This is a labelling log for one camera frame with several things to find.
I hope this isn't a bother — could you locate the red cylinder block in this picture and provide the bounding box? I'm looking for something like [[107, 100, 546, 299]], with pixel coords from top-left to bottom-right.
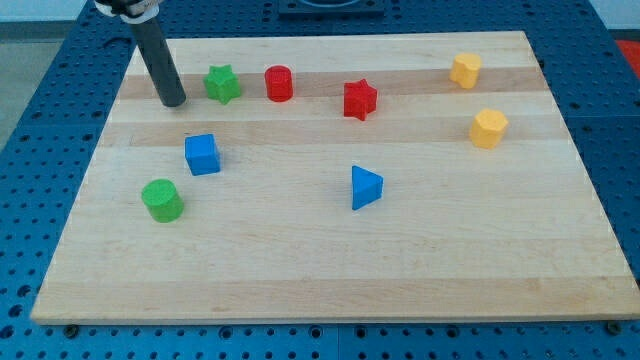
[[264, 65, 293, 102]]

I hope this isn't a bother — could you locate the green star block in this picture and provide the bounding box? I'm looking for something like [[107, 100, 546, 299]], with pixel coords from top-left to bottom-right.
[[203, 64, 242, 105]]

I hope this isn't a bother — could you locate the yellow hexagon block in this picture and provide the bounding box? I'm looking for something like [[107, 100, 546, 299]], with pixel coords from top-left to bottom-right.
[[469, 108, 509, 149]]

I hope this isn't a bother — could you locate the red star block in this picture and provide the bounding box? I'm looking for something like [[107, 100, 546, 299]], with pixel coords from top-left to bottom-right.
[[343, 79, 378, 121]]

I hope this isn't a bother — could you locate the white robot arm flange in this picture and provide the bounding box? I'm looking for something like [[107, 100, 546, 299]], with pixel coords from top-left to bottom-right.
[[94, 0, 163, 25]]

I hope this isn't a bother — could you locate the blue triangle block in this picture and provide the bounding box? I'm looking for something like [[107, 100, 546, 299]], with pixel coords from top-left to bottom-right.
[[351, 165, 384, 211]]

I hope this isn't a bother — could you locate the light wooden board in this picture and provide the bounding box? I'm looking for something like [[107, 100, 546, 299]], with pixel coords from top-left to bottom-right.
[[31, 31, 639, 325]]

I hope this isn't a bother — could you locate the yellow heart block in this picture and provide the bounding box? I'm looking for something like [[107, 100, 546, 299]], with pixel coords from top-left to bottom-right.
[[449, 53, 482, 89]]

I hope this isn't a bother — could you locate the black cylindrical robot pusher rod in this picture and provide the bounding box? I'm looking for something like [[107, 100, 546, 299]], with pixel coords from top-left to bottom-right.
[[130, 18, 186, 107]]

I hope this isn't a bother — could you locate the blue cube block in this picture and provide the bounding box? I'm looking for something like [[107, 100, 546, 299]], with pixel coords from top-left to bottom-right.
[[184, 134, 221, 176]]

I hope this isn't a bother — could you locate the green cylinder block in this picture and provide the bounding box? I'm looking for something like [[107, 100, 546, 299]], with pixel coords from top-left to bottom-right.
[[141, 179, 184, 223]]

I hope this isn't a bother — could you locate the red object at right edge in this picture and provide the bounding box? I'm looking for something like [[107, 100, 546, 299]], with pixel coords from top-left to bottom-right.
[[616, 40, 640, 78]]

